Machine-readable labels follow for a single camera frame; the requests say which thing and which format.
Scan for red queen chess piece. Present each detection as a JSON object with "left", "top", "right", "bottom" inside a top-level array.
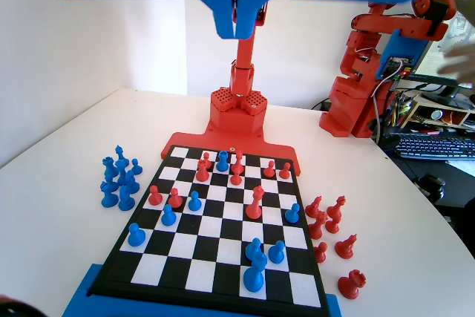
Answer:
[{"left": 244, "top": 185, "right": 265, "bottom": 220}]

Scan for blue round game piece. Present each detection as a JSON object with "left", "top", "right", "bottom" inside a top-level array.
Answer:
[{"left": 243, "top": 252, "right": 268, "bottom": 294}]

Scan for person's hand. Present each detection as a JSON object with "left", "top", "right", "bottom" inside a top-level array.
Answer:
[{"left": 439, "top": 42, "right": 475, "bottom": 84}]

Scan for blue controller board holder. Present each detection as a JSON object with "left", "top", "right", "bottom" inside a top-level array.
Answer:
[{"left": 374, "top": 29, "right": 433, "bottom": 81}]

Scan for pens in organizer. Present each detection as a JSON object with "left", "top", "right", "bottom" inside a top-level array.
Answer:
[{"left": 385, "top": 90, "right": 413, "bottom": 127}]

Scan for black computer monitor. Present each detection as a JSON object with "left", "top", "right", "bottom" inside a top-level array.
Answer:
[{"left": 406, "top": 8, "right": 475, "bottom": 106}]

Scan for wooden desk organizer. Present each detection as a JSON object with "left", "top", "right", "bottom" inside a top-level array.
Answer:
[{"left": 399, "top": 92, "right": 475, "bottom": 132}]

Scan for black and white chessboard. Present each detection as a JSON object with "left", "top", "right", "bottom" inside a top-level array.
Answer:
[{"left": 87, "top": 145, "right": 330, "bottom": 310}]

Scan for black computer keyboard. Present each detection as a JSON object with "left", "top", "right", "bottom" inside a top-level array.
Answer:
[{"left": 393, "top": 134, "right": 475, "bottom": 162}]

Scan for black computer mouse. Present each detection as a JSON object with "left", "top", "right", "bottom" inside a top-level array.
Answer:
[{"left": 417, "top": 174, "right": 446, "bottom": 200}]

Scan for black cable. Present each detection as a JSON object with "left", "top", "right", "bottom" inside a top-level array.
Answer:
[{"left": 310, "top": 98, "right": 332, "bottom": 112}]

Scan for coloured wire bundle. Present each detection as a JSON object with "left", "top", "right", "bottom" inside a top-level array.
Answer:
[{"left": 370, "top": 66, "right": 407, "bottom": 110}]

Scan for blue board base plate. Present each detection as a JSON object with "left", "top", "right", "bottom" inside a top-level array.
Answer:
[{"left": 61, "top": 263, "right": 342, "bottom": 317}]

